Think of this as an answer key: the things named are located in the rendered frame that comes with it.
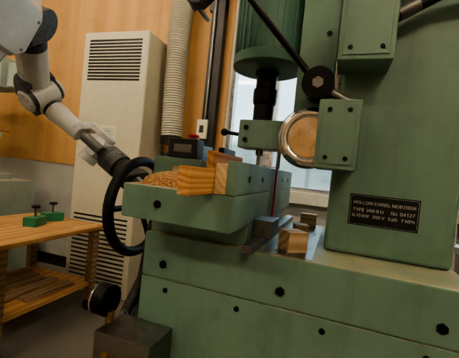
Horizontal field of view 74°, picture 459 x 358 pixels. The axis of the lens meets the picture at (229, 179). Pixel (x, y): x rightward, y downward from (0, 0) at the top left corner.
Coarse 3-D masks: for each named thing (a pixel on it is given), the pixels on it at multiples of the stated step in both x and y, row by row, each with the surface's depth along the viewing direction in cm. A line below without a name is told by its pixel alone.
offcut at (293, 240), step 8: (280, 232) 58; (288, 232) 56; (296, 232) 56; (304, 232) 57; (280, 240) 58; (288, 240) 55; (296, 240) 56; (304, 240) 56; (280, 248) 58; (288, 248) 55; (296, 248) 56; (304, 248) 56
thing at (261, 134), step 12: (240, 120) 75; (252, 120) 74; (264, 120) 73; (240, 132) 75; (252, 132) 74; (264, 132) 73; (240, 144) 75; (252, 144) 74; (264, 144) 73; (276, 144) 72
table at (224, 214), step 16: (128, 192) 54; (144, 192) 52; (160, 192) 51; (176, 192) 50; (272, 192) 75; (288, 192) 101; (128, 208) 54; (144, 208) 52; (160, 208) 51; (176, 208) 50; (192, 208) 49; (208, 208) 48; (224, 208) 48; (240, 208) 51; (256, 208) 62; (176, 224) 51; (192, 224) 49; (208, 224) 48; (224, 224) 47; (240, 224) 52
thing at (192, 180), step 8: (184, 168) 41; (192, 168) 40; (200, 168) 43; (208, 168) 45; (184, 176) 41; (192, 176) 41; (200, 176) 43; (208, 176) 46; (184, 184) 41; (192, 184) 41; (200, 184) 43; (208, 184) 46; (184, 192) 41; (192, 192) 41; (200, 192) 44; (208, 192) 46
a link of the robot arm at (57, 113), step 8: (48, 88) 103; (56, 88) 105; (32, 96) 99; (40, 96) 101; (48, 96) 103; (56, 96) 105; (40, 104) 102; (48, 104) 104; (56, 104) 105; (32, 112) 105; (40, 112) 105; (48, 112) 104; (56, 112) 104; (64, 112) 105; (56, 120) 104; (64, 120) 104; (72, 120) 105; (64, 128) 105
